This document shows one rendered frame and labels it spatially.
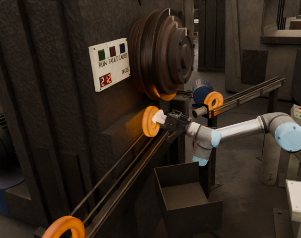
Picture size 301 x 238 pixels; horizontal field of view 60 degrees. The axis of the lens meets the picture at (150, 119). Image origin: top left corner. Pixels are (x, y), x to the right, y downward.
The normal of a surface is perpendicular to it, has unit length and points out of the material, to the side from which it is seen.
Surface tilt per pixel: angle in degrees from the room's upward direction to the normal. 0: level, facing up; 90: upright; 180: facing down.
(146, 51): 73
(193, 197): 5
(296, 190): 3
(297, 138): 84
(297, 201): 3
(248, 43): 90
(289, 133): 85
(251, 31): 90
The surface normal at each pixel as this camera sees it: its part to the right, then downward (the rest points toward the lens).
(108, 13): 0.90, 0.11
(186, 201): -0.06, -0.87
